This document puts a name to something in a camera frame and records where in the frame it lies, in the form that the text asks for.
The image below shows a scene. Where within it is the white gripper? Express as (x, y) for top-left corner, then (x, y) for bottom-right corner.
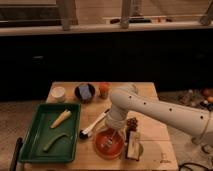
(105, 107), (128, 130)

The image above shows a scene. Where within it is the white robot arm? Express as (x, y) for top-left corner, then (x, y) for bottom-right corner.
(106, 83), (213, 143)

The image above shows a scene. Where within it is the red bowl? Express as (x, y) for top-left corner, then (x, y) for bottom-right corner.
(93, 127), (125, 160)

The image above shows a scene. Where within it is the black bowl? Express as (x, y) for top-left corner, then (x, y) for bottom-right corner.
(75, 83), (95, 102)

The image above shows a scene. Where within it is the brown grape cluster toy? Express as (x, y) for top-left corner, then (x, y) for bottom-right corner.
(126, 117), (138, 139)

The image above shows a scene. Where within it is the wooden board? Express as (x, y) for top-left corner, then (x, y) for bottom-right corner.
(23, 82), (178, 171)

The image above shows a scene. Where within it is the blue grey sponge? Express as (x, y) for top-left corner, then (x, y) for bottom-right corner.
(79, 84), (92, 101)

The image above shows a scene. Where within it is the yellow corn toy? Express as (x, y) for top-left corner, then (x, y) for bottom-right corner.
(50, 110), (71, 129)

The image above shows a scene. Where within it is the small white cup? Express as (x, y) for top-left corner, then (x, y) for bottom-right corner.
(51, 87), (66, 102)

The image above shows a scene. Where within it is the green plastic tray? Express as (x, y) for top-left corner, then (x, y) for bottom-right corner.
(19, 103), (81, 163)

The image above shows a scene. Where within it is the green pepper toy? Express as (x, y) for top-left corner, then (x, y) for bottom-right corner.
(43, 133), (69, 152)

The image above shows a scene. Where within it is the black cable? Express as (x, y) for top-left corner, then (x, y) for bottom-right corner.
(178, 161), (213, 171)

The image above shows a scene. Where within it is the black handle tool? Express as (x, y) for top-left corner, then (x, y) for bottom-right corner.
(9, 137), (23, 171)

